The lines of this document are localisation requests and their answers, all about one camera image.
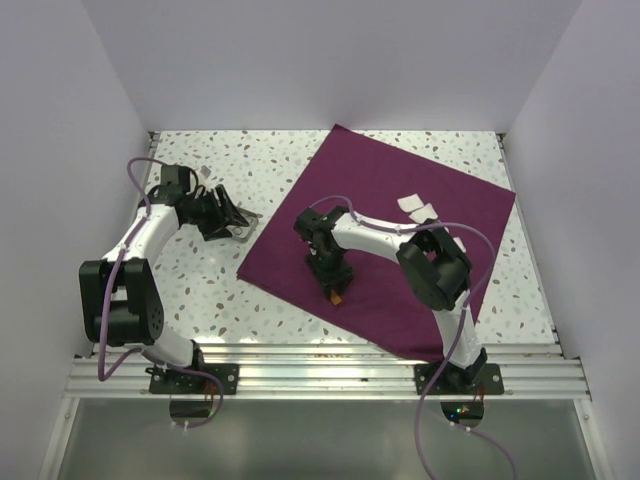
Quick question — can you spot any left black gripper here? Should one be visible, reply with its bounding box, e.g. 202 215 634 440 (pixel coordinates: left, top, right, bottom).
184 184 248 241

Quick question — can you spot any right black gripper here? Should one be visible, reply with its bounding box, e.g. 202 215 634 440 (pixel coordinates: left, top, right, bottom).
306 248 354 298

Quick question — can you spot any white gauze pad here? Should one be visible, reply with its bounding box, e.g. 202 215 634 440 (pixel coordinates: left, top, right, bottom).
409 203 439 224
453 237 467 253
397 194 424 213

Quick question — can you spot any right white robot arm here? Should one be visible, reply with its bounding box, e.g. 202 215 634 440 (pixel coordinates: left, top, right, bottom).
294 206 487 393

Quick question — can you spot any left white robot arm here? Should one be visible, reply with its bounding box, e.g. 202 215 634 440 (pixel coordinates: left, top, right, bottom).
79 184 249 393

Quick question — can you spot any metal instrument tray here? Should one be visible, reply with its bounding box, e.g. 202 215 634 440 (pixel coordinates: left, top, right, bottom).
223 208 259 243

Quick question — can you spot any purple cloth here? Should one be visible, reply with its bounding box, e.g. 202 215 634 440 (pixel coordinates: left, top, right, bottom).
237 126 515 362

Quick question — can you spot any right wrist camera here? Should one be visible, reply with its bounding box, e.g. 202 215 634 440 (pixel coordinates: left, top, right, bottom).
294 206 347 242

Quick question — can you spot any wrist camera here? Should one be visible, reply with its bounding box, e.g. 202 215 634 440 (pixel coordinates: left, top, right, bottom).
157 164 208 197
294 206 347 242

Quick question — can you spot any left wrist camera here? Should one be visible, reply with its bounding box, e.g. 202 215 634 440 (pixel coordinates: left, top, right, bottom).
157 164 208 197

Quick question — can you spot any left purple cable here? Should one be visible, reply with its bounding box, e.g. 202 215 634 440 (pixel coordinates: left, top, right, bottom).
97 157 224 432

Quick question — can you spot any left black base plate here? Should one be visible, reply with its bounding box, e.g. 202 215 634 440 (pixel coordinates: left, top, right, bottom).
145 363 240 395

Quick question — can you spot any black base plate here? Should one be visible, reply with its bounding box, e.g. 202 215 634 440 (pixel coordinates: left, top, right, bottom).
145 363 240 395
413 362 505 396

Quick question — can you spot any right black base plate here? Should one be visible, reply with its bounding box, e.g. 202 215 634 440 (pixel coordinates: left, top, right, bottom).
413 362 505 396

